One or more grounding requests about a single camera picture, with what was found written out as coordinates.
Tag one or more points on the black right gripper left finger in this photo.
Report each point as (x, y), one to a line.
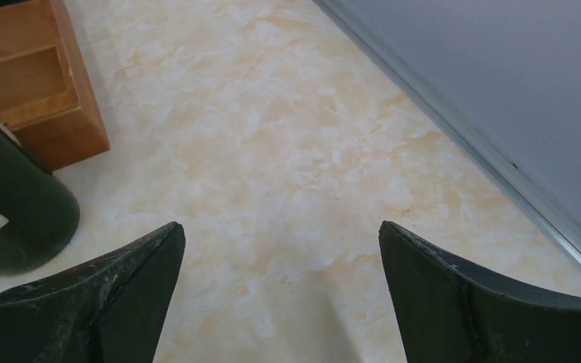
(109, 309)

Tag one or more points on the wooden compartment tray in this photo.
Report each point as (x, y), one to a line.
(46, 98)

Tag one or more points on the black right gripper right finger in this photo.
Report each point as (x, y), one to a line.
(450, 309)

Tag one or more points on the green bottle white label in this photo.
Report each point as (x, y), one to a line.
(38, 213)

